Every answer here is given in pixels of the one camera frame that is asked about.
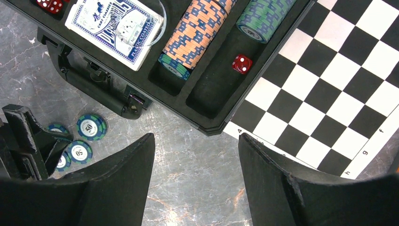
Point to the clear round lid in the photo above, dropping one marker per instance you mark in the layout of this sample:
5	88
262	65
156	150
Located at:
140	26

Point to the black poker set case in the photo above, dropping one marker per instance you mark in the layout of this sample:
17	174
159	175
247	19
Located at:
212	93

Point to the red die in case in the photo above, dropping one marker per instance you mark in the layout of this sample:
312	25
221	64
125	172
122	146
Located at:
52	6

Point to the green blue chip stack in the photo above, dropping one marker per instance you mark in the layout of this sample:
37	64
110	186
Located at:
261	18

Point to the red die right slot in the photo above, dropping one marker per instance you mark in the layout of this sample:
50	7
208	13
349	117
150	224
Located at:
242	64

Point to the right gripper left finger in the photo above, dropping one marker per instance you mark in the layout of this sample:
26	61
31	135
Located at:
109	192

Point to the teal chip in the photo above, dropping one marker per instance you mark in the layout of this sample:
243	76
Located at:
92	127
64	162
174	66
57	127

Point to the blue card deck in case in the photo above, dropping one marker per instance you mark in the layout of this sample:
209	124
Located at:
91	20

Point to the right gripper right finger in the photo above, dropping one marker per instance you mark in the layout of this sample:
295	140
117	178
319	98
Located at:
283	192

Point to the pink chip stack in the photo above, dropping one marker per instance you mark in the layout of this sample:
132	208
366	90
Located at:
196	29

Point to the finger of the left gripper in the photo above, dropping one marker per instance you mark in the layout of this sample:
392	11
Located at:
29	151

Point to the black white checkered board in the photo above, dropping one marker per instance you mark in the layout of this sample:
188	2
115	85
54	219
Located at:
330	97

